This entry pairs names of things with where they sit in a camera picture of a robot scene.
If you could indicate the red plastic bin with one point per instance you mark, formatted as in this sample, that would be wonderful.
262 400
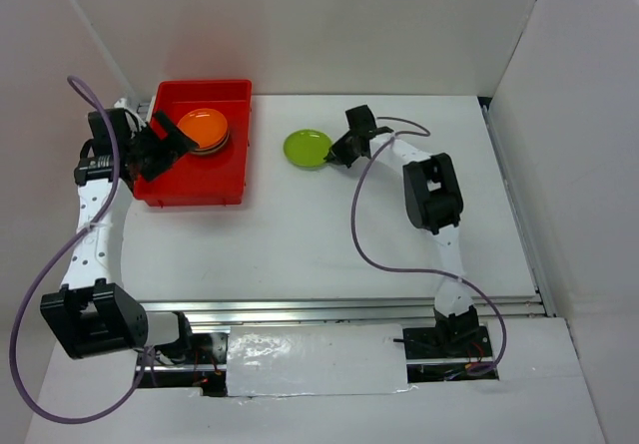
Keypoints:
198 181

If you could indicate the aluminium rail frame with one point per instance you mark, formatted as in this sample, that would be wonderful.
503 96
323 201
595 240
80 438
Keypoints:
285 254

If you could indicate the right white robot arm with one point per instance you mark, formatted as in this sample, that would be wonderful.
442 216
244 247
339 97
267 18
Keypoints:
433 203

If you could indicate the green plate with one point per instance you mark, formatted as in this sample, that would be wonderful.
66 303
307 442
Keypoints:
307 149

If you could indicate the white foil cover sheet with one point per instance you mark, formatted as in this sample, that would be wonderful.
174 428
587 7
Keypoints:
323 360

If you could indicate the cream floral plate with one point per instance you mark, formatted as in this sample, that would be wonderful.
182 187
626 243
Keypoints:
209 150

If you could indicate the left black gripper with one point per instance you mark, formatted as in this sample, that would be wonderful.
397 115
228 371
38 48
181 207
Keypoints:
176 146

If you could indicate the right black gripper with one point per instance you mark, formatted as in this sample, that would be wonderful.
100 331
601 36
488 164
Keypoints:
337 154

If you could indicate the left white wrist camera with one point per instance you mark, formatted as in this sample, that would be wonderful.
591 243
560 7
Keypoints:
123 103

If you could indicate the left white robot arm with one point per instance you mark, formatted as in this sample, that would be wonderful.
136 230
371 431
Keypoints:
92 314

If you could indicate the orange plate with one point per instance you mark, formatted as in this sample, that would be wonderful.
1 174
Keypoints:
226 138
207 127

